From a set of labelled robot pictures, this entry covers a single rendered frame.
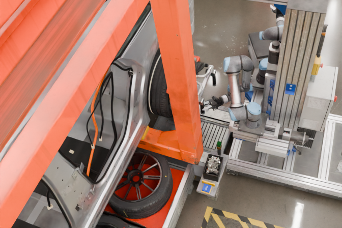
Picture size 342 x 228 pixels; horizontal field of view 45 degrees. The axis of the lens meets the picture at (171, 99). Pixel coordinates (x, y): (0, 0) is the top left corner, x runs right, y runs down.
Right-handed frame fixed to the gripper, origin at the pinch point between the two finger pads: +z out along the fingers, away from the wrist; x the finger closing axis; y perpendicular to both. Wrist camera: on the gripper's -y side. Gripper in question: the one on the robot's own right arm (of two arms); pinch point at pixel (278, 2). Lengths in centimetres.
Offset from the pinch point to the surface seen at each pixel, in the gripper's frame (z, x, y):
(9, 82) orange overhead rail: -231, -85, -189
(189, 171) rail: -132, -93, 73
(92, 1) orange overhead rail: -196, -67, -187
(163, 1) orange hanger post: -131, -64, -129
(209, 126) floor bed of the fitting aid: -59, -83, 112
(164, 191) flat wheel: -158, -112, 59
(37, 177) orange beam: -245, -91, -154
